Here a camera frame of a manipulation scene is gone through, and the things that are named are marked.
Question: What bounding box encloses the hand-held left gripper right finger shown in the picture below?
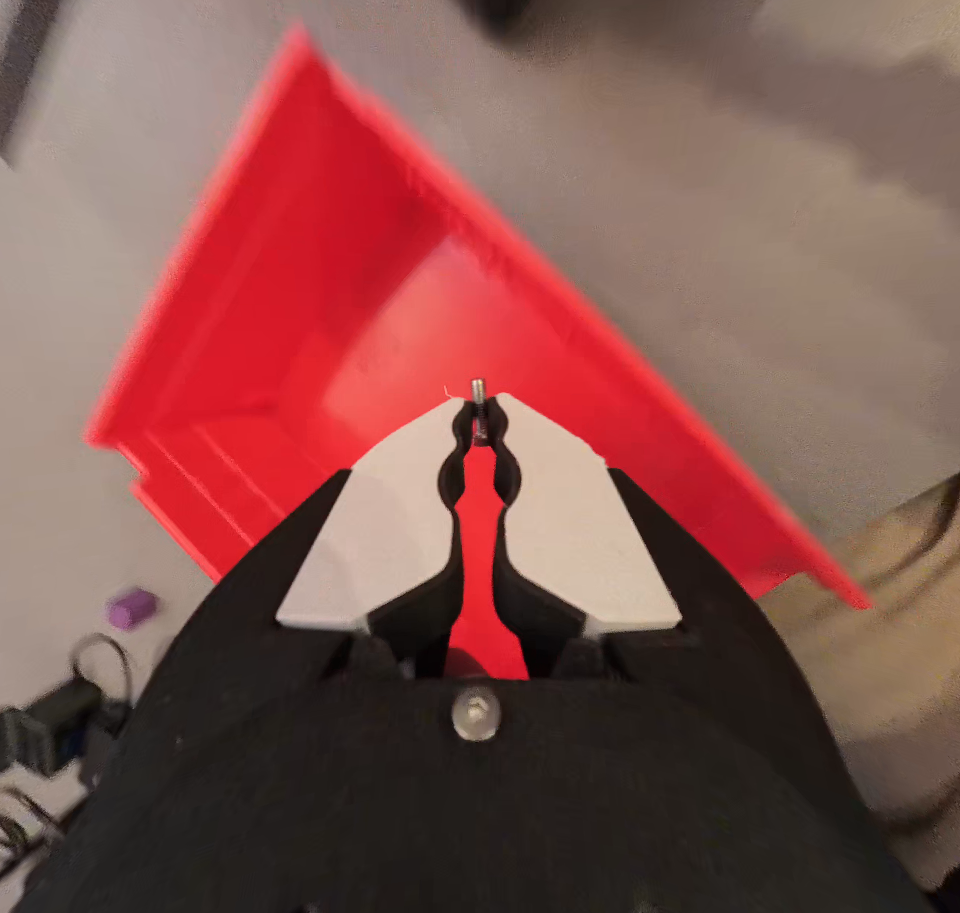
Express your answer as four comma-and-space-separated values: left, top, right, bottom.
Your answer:
491, 394, 685, 679

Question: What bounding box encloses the small purple block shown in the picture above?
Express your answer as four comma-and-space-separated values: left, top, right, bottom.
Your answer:
106, 587, 160, 633

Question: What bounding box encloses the red plastic bin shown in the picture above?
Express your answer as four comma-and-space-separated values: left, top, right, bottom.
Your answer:
82, 20, 875, 683

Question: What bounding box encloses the black cable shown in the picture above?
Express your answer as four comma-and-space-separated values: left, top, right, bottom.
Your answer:
69, 631, 138, 734

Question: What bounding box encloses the black power adapter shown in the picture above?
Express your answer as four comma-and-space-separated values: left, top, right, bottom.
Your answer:
0, 676, 108, 779

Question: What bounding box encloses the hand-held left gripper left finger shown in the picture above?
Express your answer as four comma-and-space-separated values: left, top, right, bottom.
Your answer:
276, 399, 472, 678

